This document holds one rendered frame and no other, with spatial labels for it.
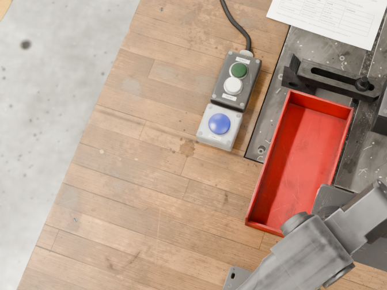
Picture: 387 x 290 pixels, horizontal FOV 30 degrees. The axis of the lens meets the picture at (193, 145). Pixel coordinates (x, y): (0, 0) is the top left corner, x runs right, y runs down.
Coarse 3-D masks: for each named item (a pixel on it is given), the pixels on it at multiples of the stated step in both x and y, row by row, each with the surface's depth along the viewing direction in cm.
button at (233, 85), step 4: (228, 80) 133; (232, 80) 132; (236, 80) 132; (228, 84) 132; (232, 84) 132; (236, 84) 132; (240, 84) 132; (228, 88) 132; (232, 88) 132; (236, 88) 132; (240, 88) 132; (232, 92) 132; (236, 92) 132
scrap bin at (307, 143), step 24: (288, 96) 129; (312, 96) 128; (288, 120) 133; (312, 120) 133; (336, 120) 132; (288, 144) 131; (312, 144) 131; (336, 144) 131; (264, 168) 125; (288, 168) 130; (312, 168) 130; (264, 192) 129; (288, 192) 129; (312, 192) 128; (264, 216) 127; (288, 216) 127
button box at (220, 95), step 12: (228, 12) 140; (228, 60) 135; (240, 60) 134; (252, 60) 134; (228, 72) 134; (252, 72) 134; (216, 84) 133; (252, 84) 133; (216, 96) 132; (228, 96) 132; (240, 96) 132; (228, 108) 134; (240, 108) 132
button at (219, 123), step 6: (216, 114) 131; (222, 114) 131; (210, 120) 130; (216, 120) 130; (222, 120) 130; (228, 120) 130; (210, 126) 130; (216, 126) 130; (222, 126) 130; (228, 126) 130; (216, 132) 130; (222, 132) 130
